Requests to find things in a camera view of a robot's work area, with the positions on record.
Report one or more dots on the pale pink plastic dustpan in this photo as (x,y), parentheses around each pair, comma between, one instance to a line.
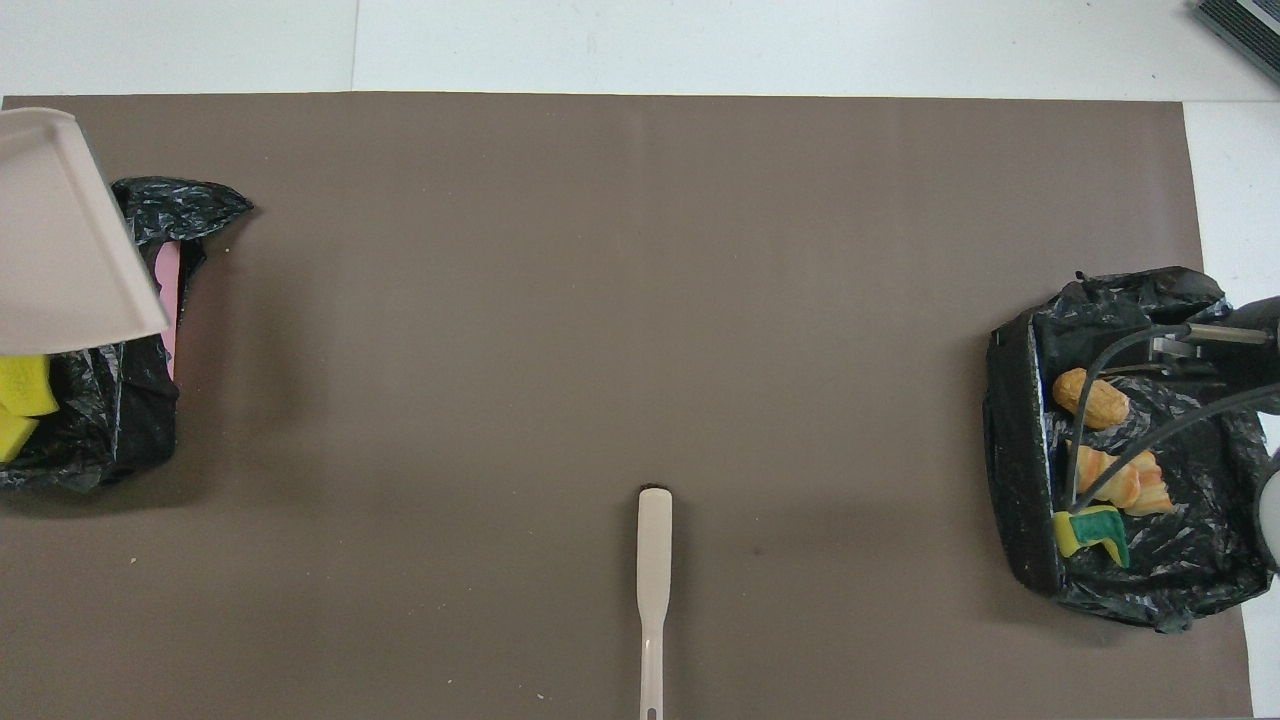
(60,240)

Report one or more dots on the yellow sponge piece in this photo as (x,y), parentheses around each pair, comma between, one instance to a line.
(25,385)
(12,435)

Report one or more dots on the yellow and green sponge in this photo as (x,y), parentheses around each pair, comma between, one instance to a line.
(1090,535)

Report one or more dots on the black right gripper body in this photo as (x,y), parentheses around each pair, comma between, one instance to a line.
(1258,345)

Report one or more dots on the brown toy bread roll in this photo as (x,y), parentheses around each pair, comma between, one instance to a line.
(1098,400)

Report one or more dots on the bin lined with black bag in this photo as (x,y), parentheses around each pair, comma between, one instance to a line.
(1020,450)

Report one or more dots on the beige hand brush black bristles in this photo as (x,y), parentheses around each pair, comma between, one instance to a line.
(654,560)

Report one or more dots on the dark grey ribbed device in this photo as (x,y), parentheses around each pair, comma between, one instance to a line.
(1250,25)

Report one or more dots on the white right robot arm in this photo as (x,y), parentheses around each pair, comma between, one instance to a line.
(1270,510)

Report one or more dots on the brown table mat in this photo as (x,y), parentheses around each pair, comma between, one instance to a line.
(600,300)

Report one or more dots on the crumpled black trash bag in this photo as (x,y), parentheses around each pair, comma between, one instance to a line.
(120,410)

